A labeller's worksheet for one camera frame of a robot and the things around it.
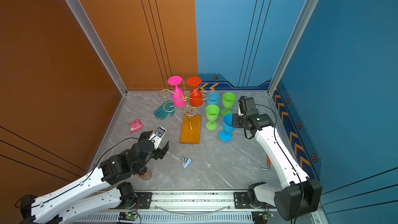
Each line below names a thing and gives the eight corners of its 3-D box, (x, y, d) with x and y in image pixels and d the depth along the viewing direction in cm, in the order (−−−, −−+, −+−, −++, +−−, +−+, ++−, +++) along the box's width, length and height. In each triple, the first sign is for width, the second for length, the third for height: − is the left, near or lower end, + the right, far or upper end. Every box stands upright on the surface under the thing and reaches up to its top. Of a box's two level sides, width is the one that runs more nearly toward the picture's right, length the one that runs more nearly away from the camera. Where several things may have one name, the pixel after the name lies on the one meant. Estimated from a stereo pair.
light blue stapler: (181, 167, 86) (180, 165, 84) (184, 158, 89) (183, 156, 87) (189, 169, 85) (188, 167, 83) (192, 160, 88) (191, 158, 86)
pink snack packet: (131, 133, 100) (129, 131, 98) (129, 124, 104) (127, 122, 102) (144, 127, 102) (143, 126, 100) (141, 119, 106) (140, 117, 105)
